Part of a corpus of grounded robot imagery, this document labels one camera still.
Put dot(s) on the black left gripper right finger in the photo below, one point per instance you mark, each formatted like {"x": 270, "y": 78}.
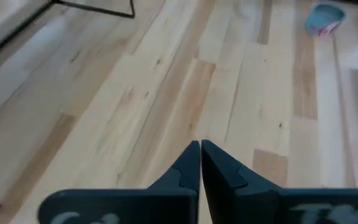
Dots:
{"x": 228, "y": 202}

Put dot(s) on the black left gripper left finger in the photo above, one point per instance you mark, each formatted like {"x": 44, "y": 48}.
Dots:
{"x": 172, "y": 202}

